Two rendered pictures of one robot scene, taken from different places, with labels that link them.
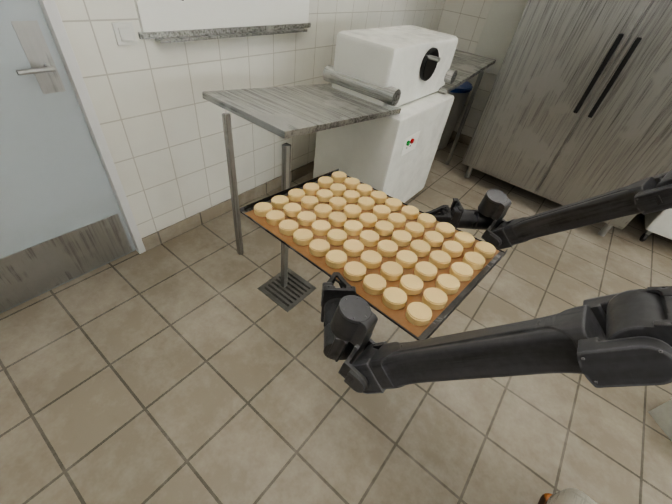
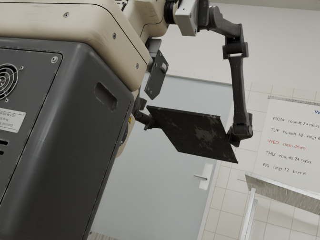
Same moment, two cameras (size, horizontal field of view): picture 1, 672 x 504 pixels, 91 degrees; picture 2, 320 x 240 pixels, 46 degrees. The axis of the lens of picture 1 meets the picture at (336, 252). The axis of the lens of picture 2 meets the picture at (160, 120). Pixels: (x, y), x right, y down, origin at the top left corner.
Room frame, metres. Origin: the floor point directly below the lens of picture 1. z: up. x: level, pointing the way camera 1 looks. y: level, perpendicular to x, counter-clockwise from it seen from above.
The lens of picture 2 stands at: (0.07, -2.04, 0.38)
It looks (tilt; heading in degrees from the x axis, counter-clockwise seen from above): 17 degrees up; 78
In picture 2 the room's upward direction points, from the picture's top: 18 degrees clockwise
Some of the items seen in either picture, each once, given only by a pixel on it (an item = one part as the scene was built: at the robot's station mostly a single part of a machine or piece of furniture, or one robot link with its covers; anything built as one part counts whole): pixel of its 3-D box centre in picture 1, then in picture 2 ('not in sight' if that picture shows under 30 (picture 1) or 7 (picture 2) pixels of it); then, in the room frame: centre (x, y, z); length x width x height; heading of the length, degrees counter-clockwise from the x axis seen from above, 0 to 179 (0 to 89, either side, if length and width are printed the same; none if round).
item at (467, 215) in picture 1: (461, 218); (238, 135); (0.83, -0.35, 0.99); 0.07 x 0.07 x 0.10; 7
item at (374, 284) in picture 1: (374, 284); not in sight; (0.50, -0.09, 1.00); 0.05 x 0.05 x 0.02
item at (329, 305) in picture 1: (337, 314); (145, 119); (0.41, -0.02, 0.99); 0.07 x 0.07 x 0.10; 7
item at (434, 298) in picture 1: (434, 298); not in sight; (0.48, -0.22, 1.01); 0.05 x 0.05 x 0.02
